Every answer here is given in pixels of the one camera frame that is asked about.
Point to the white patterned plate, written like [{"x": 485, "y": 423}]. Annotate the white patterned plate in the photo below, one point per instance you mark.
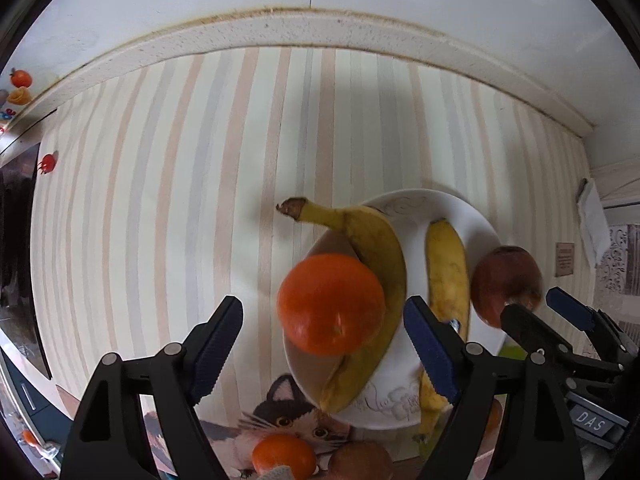
[{"x": 415, "y": 230}]

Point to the white paper note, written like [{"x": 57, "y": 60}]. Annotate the white paper note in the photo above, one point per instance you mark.
[{"x": 594, "y": 222}]

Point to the small straight banana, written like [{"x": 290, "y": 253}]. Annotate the small straight banana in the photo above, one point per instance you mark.
[{"x": 445, "y": 270}]

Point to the orange fruit magnet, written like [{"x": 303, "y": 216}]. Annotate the orange fruit magnet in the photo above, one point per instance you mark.
[{"x": 21, "y": 95}]

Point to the striped tablecloth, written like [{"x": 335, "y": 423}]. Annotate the striped tablecloth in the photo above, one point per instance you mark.
[{"x": 175, "y": 210}]

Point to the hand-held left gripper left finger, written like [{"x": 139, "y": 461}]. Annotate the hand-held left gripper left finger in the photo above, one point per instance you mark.
[{"x": 212, "y": 355}]

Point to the small orange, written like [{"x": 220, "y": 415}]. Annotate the small orange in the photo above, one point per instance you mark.
[
  {"x": 282, "y": 455},
  {"x": 495, "y": 422}
]

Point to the grey cloth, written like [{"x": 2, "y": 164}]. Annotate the grey cloth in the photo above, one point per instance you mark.
[{"x": 279, "y": 474}]

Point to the patterned grey curtain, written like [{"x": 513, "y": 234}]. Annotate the patterned grey curtain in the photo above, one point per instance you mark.
[{"x": 622, "y": 265}]

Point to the cat print placemat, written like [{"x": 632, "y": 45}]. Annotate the cat print placemat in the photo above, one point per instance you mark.
[{"x": 295, "y": 410}]

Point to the red tomato magnet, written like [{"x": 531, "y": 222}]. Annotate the red tomato magnet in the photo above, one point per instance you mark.
[
  {"x": 47, "y": 163},
  {"x": 21, "y": 78}
]

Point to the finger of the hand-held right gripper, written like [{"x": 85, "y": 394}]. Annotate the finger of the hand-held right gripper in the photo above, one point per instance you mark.
[
  {"x": 570, "y": 305},
  {"x": 535, "y": 327}
]

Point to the green object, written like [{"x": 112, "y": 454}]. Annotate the green object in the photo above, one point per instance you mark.
[{"x": 512, "y": 351}]

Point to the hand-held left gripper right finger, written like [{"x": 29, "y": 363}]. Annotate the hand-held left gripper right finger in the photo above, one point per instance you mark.
[{"x": 430, "y": 350}]

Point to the large orange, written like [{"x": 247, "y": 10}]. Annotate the large orange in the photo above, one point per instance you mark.
[{"x": 330, "y": 305}]

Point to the small brown plaque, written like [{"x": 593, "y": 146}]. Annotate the small brown plaque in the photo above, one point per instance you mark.
[{"x": 565, "y": 259}]

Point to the brown kiwi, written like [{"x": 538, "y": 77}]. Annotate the brown kiwi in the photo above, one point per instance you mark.
[{"x": 360, "y": 462}]

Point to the dark glass appliance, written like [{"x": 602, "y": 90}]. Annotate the dark glass appliance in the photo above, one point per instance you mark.
[{"x": 20, "y": 260}]

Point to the large curved banana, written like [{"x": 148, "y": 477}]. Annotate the large curved banana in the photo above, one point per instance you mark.
[{"x": 375, "y": 240}]

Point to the red apple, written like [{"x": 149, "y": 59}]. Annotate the red apple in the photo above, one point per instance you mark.
[{"x": 505, "y": 275}]

